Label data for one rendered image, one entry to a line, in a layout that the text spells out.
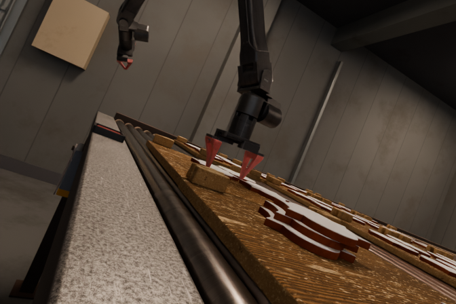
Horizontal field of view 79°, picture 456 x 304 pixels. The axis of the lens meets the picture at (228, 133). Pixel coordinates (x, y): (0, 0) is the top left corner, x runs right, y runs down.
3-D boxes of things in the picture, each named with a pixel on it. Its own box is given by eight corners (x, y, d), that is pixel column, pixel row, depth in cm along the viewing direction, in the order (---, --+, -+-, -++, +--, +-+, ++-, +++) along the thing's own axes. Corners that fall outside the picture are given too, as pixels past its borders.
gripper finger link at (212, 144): (195, 162, 69) (207, 127, 69) (219, 170, 72) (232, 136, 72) (203, 169, 63) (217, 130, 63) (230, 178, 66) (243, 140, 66)
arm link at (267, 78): (239, 72, 73) (264, 66, 67) (267, 89, 81) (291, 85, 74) (229, 115, 71) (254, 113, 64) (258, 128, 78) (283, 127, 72)
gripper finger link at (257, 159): (219, 170, 72) (231, 136, 72) (241, 178, 75) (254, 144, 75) (229, 177, 66) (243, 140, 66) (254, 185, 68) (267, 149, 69)
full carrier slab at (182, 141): (195, 157, 115) (199, 146, 115) (172, 141, 152) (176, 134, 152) (260, 182, 130) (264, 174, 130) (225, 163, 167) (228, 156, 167)
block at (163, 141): (152, 142, 79) (156, 133, 79) (151, 141, 81) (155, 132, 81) (171, 149, 82) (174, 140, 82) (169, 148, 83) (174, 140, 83)
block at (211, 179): (191, 183, 41) (198, 165, 41) (187, 180, 43) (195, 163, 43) (224, 195, 43) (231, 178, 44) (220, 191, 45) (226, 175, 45)
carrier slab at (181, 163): (177, 186, 43) (181, 176, 43) (145, 144, 80) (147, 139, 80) (330, 237, 57) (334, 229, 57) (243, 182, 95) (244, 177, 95)
